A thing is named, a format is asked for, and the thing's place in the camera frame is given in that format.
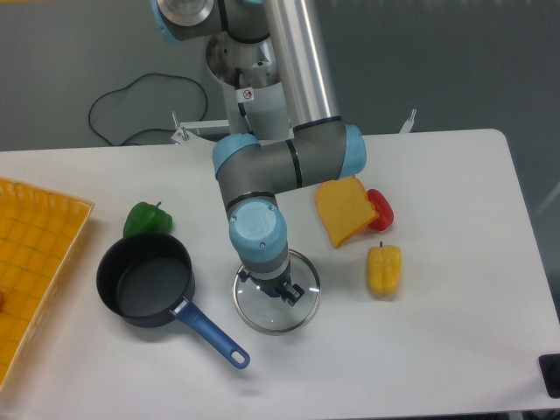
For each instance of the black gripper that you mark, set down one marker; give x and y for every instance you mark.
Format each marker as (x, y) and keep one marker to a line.
(275, 284)

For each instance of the glass lid with blue knob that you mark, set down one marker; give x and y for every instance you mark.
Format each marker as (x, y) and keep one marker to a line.
(271, 315)

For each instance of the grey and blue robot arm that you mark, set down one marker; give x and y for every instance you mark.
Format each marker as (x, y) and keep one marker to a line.
(321, 147)

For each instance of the yellow toy bell pepper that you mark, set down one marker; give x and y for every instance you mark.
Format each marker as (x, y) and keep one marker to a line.
(384, 266)

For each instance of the orange toy bread slice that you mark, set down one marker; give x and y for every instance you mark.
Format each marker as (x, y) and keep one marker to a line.
(344, 208)

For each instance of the red toy pepper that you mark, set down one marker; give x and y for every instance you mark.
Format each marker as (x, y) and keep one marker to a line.
(385, 212)

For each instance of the green toy bell pepper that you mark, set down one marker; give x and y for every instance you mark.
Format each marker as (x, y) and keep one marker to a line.
(145, 217)

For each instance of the yellow woven basket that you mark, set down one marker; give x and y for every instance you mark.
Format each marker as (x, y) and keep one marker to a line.
(39, 231)

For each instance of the black device at table edge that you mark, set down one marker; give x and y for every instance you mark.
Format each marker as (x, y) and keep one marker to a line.
(550, 368)

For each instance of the black saucepan with blue handle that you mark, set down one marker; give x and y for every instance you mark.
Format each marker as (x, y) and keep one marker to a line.
(148, 280)

